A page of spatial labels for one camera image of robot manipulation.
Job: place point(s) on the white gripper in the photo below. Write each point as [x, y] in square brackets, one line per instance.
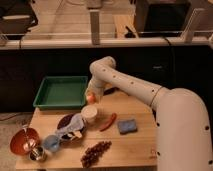
[96, 86]

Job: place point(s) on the yellow red apple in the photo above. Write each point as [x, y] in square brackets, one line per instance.
[91, 98]

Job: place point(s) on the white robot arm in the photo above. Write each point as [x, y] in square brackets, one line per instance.
[183, 135]

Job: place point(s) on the white paper cup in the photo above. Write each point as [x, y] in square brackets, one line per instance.
[89, 113]

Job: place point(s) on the blue small cup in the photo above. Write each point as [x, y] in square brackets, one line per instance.
[51, 143]

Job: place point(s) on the small metal cup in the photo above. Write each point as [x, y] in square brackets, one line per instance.
[38, 154]

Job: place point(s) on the light blue cloth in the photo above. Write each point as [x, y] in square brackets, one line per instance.
[71, 125]

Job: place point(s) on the blue sponge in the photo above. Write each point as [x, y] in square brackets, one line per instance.
[127, 126]

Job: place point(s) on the green plastic tray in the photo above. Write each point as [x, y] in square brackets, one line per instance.
[61, 92]

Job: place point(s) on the bunch of dark grapes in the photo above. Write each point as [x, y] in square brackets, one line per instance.
[92, 154]

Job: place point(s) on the red bowl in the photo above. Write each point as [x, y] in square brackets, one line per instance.
[23, 141]

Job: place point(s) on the black box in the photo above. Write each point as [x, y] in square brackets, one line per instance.
[160, 15]

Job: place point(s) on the black handled tool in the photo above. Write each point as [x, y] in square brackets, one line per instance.
[110, 91]

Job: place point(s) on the metal frame post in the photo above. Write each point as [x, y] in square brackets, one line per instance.
[95, 27]

